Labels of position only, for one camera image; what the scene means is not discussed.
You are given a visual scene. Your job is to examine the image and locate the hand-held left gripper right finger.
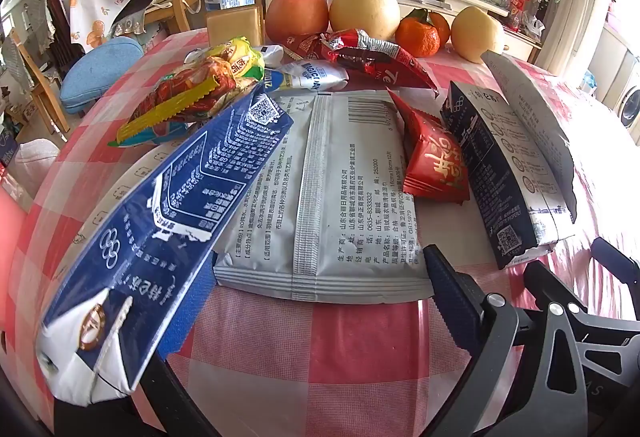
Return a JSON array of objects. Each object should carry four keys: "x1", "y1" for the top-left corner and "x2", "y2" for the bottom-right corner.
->
[{"x1": 424, "y1": 244, "x2": 640, "y2": 437}]

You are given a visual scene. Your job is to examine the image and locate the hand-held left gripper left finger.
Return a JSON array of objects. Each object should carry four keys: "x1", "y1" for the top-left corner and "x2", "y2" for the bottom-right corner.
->
[{"x1": 132, "y1": 261, "x2": 218, "y2": 437}]

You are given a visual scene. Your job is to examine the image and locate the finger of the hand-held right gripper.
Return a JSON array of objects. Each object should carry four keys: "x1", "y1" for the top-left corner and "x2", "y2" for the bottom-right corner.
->
[
  {"x1": 522, "y1": 261, "x2": 640, "y2": 323},
  {"x1": 591, "y1": 237, "x2": 640, "y2": 281}
]

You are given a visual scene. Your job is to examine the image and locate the blue milk carton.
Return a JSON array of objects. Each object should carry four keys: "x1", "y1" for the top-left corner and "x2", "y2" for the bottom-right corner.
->
[{"x1": 35, "y1": 82, "x2": 294, "y2": 409}]

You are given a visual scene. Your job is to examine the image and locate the small red foil snack packet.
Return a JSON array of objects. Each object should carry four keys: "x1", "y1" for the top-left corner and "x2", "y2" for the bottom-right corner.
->
[{"x1": 387, "y1": 89, "x2": 471, "y2": 206}]

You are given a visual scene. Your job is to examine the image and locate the navy and white milk carton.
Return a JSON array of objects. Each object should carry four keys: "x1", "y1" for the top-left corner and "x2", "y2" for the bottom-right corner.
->
[{"x1": 440, "y1": 49, "x2": 579, "y2": 271}]

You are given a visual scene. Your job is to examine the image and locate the grey wet wipe packet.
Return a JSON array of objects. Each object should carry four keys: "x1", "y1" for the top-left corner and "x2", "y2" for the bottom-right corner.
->
[{"x1": 212, "y1": 89, "x2": 436, "y2": 304}]

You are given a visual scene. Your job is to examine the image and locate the orange snack packet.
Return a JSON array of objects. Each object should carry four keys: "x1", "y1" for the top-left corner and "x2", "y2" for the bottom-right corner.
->
[{"x1": 116, "y1": 57, "x2": 238, "y2": 148}]

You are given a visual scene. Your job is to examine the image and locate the large red chocolate wrapper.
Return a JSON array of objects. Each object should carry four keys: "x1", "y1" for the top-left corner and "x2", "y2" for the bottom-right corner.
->
[{"x1": 284, "y1": 29, "x2": 442, "y2": 96}]

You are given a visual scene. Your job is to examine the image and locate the yellow green snack packet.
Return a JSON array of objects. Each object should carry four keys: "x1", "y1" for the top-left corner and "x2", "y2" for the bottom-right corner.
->
[{"x1": 222, "y1": 36, "x2": 266, "y2": 82}]

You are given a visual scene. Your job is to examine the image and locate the crushed white yogurt bottle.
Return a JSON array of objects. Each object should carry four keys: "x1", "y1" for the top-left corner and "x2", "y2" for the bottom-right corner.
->
[{"x1": 272, "y1": 59, "x2": 351, "y2": 94}]

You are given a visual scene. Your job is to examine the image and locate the red white checkered tablecloth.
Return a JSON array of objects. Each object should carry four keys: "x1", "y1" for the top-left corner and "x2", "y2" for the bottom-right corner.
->
[{"x1": 0, "y1": 27, "x2": 640, "y2": 437}]

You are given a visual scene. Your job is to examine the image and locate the washing machine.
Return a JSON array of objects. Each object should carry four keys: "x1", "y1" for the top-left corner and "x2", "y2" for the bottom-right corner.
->
[{"x1": 616, "y1": 67, "x2": 640, "y2": 144}]

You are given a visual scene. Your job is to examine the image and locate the white stool seat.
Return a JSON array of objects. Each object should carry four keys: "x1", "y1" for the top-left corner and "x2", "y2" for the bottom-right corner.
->
[{"x1": 14, "y1": 139, "x2": 62, "y2": 198}]

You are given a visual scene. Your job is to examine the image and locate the blue stool cushion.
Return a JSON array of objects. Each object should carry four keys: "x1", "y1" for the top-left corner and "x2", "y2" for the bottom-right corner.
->
[{"x1": 60, "y1": 37, "x2": 146, "y2": 116}]

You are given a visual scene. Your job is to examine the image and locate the tangerine with green leaf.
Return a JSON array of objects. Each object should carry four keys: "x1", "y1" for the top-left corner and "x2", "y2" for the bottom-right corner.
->
[{"x1": 395, "y1": 9, "x2": 442, "y2": 58}]

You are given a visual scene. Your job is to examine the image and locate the orange tangerine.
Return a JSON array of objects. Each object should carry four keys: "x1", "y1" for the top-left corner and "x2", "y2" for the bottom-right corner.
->
[{"x1": 430, "y1": 12, "x2": 452, "y2": 46}]

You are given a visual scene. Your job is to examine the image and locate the brown wooden chair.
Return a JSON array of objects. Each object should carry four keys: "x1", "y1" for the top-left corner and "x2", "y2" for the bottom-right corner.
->
[{"x1": 9, "y1": 29, "x2": 72, "y2": 134}]

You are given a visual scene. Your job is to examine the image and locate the red gift packages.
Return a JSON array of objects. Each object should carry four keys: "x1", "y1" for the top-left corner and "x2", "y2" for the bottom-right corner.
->
[{"x1": 507, "y1": 0, "x2": 532, "y2": 32}]

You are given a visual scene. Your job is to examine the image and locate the tan wooden box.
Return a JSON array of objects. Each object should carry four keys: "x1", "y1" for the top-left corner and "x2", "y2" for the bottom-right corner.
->
[{"x1": 206, "y1": 4, "x2": 266, "y2": 48}]

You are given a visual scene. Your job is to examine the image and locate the large yellow pear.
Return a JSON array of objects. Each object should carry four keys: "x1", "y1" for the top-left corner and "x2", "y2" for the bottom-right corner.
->
[{"x1": 328, "y1": 0, "x2": 402, "y2": 42}]

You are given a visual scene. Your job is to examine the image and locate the red apple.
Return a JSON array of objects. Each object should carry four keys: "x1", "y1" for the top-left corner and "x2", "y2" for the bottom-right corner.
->
[{"x1": 265, "y1": 0, "x2": 331, "y2": 50}]

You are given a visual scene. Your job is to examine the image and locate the orange print cloth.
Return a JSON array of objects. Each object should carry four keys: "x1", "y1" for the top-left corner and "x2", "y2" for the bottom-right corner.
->
[{"x1": 69, "y1": 0, "x2": 153, "y2": 54}]

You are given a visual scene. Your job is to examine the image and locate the dark wooden chair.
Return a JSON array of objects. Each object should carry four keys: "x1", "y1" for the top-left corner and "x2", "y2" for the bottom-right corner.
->
[{"x1": 44, "y1": 0, "x2": 77, "y2": 68}]

